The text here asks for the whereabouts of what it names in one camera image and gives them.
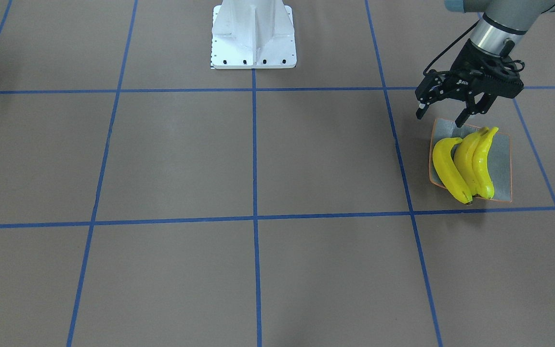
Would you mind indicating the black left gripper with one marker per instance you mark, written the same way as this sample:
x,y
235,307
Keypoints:
x,y
466,64

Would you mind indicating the yellow banana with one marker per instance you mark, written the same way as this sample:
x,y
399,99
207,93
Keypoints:
x,y
447,171
480,164
463,158

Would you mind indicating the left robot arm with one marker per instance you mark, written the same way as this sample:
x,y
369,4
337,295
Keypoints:
x,y
500,29

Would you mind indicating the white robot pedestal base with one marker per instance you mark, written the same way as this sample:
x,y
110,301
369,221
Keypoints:
x,y
253,34

